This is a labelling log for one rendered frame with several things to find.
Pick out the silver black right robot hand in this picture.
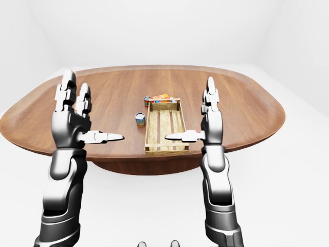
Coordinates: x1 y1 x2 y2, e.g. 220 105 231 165
164 76 226 149

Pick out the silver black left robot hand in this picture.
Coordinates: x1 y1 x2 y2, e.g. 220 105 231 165
51 69 125 150

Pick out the wooden slat tray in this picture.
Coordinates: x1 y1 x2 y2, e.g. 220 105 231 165
144 98 190 156

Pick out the blue yellow soup tin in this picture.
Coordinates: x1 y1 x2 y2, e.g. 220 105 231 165
134 112 146 128

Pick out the orange printed food box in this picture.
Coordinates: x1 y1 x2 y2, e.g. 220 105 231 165
151 93 174 103

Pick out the round dark wooden table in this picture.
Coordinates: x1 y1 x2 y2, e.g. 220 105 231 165
0 65 286 176

